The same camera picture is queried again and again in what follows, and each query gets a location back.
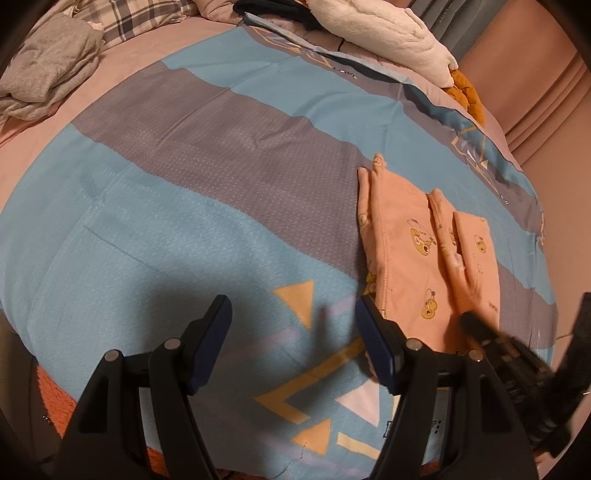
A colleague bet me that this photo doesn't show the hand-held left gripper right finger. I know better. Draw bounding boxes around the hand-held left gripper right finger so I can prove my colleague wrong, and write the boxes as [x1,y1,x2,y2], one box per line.
[355,294,539,480]

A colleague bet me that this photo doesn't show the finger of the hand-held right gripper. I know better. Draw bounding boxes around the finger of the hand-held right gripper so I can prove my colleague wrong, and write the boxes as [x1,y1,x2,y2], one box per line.
[553,292,591,416]
[462,312,553,385]

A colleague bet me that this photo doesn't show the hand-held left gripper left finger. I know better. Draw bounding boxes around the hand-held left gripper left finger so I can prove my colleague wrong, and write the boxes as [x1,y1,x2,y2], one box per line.
[60,294,233,480]

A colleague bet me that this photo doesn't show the pink cartoon print garment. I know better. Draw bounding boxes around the pink cartoon print garment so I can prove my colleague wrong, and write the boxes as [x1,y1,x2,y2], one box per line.
[356,153,502,358]

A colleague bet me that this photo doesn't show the blue grey patterned duvet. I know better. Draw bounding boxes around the blue grey patterned duvet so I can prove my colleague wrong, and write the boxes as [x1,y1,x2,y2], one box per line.
[0,13,561,478]

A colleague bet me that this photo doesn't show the orange plush cloth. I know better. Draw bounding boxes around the orange plush cloth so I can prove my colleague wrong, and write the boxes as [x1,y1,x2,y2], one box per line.
[444,68,486,126]

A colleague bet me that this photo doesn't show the pink curtain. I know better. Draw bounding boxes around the pink curtain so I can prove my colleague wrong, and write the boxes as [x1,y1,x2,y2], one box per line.
[457,0,591,162]

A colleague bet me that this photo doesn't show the white fluffy blanket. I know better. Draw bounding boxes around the white fluffy blanket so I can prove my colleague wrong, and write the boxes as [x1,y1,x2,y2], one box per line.
[307,0,459,88]

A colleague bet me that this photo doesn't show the grey cloth pile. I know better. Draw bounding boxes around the grey cloth pile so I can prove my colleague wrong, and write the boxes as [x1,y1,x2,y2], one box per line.
[0,18,106,123]

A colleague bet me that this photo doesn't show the plaid pillow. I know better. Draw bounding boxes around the plaid pillow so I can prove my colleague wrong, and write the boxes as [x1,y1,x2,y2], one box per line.
[67,0,199,47]

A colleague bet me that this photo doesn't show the grey curtain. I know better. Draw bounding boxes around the grey curtain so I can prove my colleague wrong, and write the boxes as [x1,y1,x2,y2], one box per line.
[411,0,467,51]

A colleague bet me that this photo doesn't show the dark navy cloth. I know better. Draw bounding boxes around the dark navy cloth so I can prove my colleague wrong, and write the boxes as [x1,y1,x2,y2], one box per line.
[233,0,324,31]

